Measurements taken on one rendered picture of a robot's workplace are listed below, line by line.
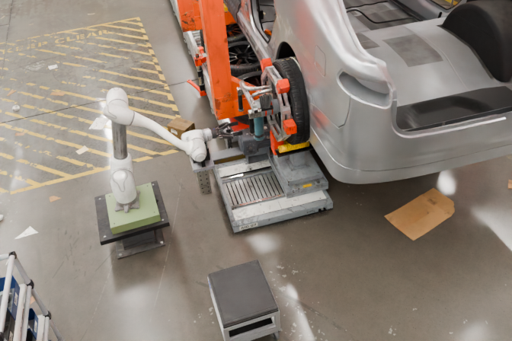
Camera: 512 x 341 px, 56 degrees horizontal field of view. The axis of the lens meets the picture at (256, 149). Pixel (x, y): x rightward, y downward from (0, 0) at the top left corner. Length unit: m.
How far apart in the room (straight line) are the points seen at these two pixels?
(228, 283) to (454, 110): 1.98
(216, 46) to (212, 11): 0.29
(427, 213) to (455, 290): 0.71
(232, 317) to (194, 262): 0.85
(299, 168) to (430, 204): 1.09
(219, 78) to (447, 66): 1.77
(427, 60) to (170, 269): 2.50
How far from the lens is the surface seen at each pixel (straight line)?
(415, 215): 4.04
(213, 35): 3.76
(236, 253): 3.71
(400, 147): 2.84
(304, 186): 3.93
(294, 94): 3.37
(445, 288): 3.64
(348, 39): 2.73
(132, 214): 3.63
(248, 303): 3.02
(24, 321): 2.80
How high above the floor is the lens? 2.83
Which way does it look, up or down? 38 degrees down
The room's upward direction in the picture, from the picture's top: 4 degrees counter-clockwise
